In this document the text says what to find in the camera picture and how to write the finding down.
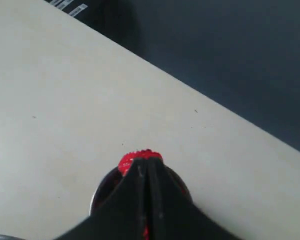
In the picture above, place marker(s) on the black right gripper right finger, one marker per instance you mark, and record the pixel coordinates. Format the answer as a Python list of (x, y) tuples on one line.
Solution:
[(171, 216)]

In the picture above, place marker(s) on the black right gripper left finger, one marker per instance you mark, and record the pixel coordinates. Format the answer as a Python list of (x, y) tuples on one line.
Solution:
[(122, 216)]

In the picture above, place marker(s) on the red candy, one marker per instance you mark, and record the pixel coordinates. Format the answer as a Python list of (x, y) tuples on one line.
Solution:
[(128, 159)]

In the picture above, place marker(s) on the small stainless steel cup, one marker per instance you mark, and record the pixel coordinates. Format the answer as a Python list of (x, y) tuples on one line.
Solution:
[(114, 177)]

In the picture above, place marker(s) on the round stainless steel plate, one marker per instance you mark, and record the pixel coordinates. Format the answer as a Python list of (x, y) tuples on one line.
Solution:
[(7, 237)]

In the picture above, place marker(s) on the dark object with white labels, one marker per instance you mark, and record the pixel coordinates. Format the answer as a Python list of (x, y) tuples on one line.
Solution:
[(115, 19)]

